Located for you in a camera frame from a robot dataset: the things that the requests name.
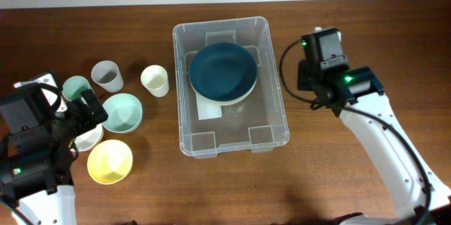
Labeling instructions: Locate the blue plastic bowl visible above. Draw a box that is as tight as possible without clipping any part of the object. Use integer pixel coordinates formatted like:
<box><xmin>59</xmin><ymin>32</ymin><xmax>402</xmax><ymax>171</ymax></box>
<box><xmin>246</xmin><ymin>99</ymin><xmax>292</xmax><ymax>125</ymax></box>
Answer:
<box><xmin>188</xmin><ymin>42</ymin><xmax>258</xmax><ymax>102</ymax></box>

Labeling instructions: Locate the beige bowl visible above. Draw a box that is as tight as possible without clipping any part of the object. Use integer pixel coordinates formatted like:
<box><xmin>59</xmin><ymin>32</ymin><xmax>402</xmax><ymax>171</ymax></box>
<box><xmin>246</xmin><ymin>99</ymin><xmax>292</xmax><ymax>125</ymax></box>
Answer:
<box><xmin>195</xmin><ymin>90</ymin><xmax>252</xmax><ymax>106</ymax></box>
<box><xmin>189</xmin><ymin>76</ymin><xmax>257</xmax><ymax>106</ymax></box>

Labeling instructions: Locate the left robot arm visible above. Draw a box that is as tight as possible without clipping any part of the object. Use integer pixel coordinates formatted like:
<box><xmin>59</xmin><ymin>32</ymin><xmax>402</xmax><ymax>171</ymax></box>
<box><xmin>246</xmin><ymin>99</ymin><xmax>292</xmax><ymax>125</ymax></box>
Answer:
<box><xmin>1</xmin><ymin>83</ymin><xmax>109</xmax><ymax>224</ymax></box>

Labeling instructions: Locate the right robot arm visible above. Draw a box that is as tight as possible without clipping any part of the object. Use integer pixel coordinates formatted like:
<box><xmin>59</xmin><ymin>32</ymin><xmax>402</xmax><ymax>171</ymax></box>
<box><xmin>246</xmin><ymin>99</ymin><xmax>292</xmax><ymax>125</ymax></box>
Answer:
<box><xmin>297</xmin><ymin>28</ymin><xmax>450</xmax><ymax>224</ymax></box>

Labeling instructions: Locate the clear plastic storage container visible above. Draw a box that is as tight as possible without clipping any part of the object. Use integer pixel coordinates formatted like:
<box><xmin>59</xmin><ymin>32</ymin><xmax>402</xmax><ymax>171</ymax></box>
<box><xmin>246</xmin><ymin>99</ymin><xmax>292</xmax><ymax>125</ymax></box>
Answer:
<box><xmin>173</xmin><ymin>16</ymin><xmax>290</xmax><ymax>159</ymax></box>

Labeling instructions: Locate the white label in container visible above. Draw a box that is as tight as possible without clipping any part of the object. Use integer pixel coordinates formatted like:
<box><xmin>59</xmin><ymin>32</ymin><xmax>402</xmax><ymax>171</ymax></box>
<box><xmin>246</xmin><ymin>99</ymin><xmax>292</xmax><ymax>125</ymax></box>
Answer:
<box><xmin>196</xmin><ymin>95</ymin><xmax>222</xmax><ymax>121</ymax></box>

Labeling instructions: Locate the green plastic cup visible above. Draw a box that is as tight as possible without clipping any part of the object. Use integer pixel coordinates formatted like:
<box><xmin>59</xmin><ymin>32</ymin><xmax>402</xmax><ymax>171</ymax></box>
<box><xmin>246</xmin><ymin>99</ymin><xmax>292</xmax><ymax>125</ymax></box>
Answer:
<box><xmin>62</xmin><ymin>75</ymin><xmax>91</xmax><ymax>101</ymax></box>

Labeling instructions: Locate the white plastic bowl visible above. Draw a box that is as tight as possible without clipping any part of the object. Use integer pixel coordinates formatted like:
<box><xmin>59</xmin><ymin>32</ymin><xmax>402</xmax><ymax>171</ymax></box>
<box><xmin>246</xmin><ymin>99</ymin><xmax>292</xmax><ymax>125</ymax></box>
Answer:
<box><xmin>75</xmin><ymin>123</ymin><xmax>104</xmax><ymax>152</ymax></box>

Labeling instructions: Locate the green plastic bowl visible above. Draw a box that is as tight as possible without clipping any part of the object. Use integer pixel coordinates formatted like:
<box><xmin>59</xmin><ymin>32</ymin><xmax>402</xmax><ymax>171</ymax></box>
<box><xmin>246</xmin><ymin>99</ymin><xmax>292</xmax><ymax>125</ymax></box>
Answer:
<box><xmin>102</xmin><ymin>93</ymin><xmax>143</xmax><ymax>133</ymax></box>

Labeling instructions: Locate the grey translucent plastic cup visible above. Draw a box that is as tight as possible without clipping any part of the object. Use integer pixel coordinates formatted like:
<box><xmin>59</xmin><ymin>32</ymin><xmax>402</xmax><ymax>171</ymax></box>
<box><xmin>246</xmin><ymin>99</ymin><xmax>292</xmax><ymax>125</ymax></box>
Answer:
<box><xmin>91</xmin><ymin>61</ymin><xmax>124</xmax><ymax>92</ymax></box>

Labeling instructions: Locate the yellow plastic bowl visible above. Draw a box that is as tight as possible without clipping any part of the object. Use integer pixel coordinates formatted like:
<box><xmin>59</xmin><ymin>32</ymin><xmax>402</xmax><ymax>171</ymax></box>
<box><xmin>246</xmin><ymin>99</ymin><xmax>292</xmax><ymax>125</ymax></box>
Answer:
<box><xmin>87</xmin><ymin>140</ymin><xmax>133</xmax><ymax>185</ymax></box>

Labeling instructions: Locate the cream plastic cup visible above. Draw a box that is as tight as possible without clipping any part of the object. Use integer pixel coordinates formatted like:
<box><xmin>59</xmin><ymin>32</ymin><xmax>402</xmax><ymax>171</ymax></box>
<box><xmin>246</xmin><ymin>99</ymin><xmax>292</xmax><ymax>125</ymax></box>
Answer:
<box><xmin>140</xmin><ymin>65</ymin><xmax>169</xmax><ymax>97</ymax></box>

